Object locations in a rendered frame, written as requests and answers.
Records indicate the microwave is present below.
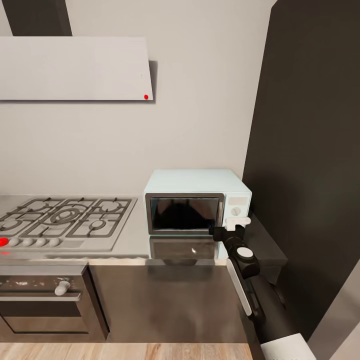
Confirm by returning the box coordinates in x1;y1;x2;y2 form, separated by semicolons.
143;169;252;235

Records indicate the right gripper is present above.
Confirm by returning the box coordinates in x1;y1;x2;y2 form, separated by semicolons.
209;222;245;245

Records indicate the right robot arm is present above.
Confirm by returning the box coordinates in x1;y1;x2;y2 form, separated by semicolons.
209;217;317;360

